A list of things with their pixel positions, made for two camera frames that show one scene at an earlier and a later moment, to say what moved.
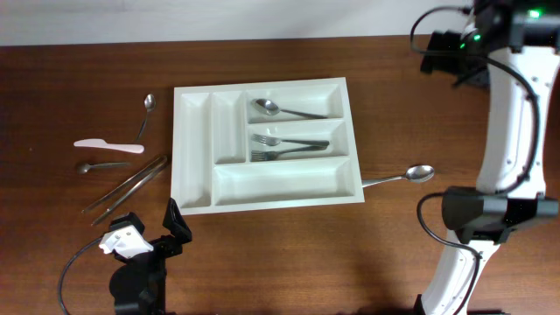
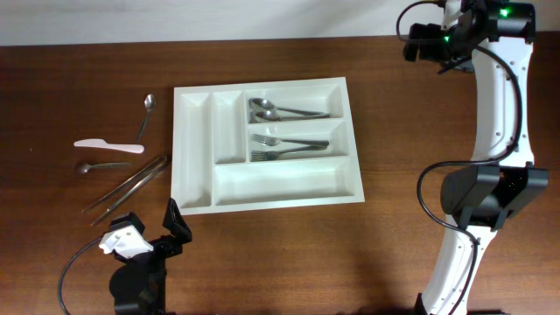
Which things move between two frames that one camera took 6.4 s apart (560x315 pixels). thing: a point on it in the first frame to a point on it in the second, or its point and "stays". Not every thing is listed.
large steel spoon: [416, 174] to [269, 115]
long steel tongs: [155, 167] stays
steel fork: [267, 141] stays
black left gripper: [178, 230] stays
